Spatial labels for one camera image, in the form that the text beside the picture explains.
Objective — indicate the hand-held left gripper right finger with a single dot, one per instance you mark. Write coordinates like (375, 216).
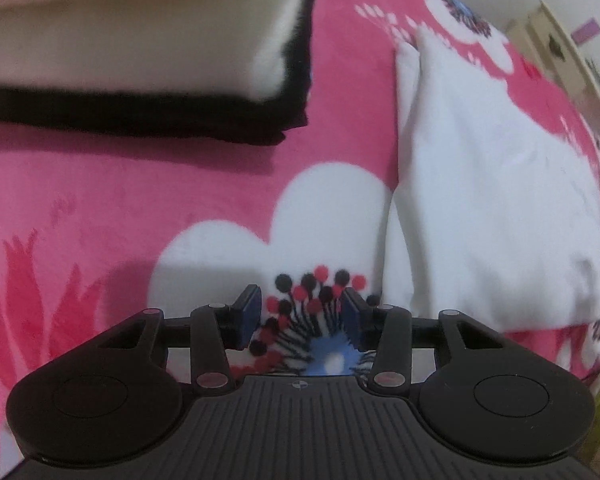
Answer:
(351, 317)

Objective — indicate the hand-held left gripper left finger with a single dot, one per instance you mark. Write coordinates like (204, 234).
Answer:
(250, 315)

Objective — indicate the white sweatshirt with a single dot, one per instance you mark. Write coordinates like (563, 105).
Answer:
(480, 185)

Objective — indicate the stack of folded clothes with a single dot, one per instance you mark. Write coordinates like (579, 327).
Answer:
(130, 35)

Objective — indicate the pink floral blanket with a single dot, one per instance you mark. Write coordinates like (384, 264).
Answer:
(130, 210)

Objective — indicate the cream nightstand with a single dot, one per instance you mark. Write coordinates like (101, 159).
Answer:
(545, 35)

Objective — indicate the purple card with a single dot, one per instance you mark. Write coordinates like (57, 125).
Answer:
(586, 30)

